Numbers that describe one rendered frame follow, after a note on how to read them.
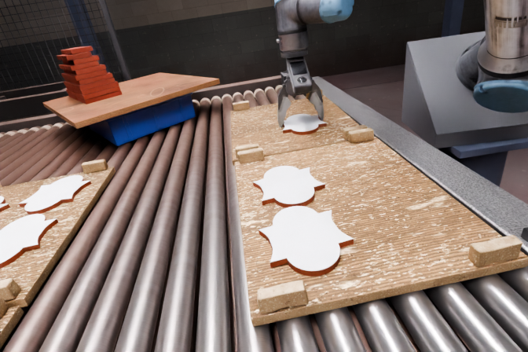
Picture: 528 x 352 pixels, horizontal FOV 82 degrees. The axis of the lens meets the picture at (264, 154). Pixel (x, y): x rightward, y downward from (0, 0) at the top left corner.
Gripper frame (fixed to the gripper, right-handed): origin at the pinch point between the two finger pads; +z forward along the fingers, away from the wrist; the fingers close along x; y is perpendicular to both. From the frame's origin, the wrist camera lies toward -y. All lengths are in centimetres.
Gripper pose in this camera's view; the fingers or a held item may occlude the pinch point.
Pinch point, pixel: (302, 123)
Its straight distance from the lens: 87.5
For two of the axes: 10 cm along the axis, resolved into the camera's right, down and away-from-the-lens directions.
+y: -1.1, -4.2, 9.0
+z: 1.4, 8.9, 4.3
